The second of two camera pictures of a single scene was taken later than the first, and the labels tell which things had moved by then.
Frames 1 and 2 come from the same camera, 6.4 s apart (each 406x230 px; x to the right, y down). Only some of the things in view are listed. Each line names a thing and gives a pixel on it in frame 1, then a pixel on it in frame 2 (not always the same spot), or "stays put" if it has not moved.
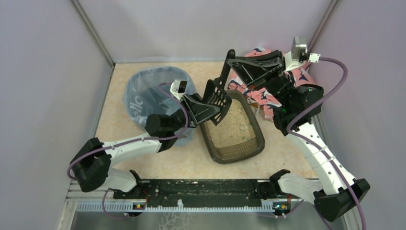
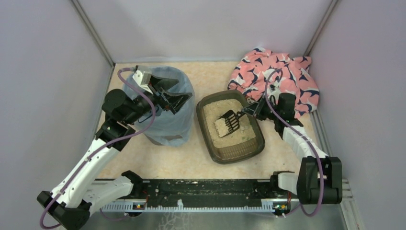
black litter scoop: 215,94 → 232,121
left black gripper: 190,107 → 163,96
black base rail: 208,191 stays put
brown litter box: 238,136 stays put
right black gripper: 280,68 → 256,108
